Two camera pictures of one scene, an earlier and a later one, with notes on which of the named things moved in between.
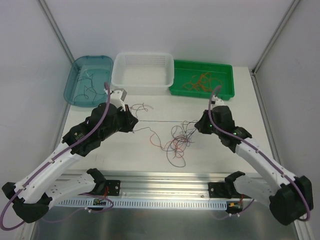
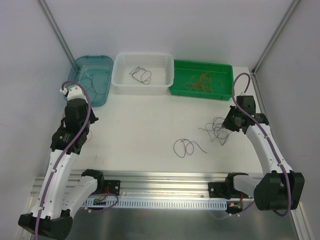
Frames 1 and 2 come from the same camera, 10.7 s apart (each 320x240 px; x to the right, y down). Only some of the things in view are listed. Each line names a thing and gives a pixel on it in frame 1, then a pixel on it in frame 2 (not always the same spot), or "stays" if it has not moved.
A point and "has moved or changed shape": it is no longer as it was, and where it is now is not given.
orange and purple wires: x=180 y=140 has moved or changed shape
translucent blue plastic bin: x=85 y=86 stays
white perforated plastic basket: x=143 y=73 stays
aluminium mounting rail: x=145 y=186 stays
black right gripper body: x=203 y=122 → x=230 y=120
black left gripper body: x=127 y=119 → x=90 y=119
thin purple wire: x=142 y=105 → x=141 y=75
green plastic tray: x=201 y=79 stays
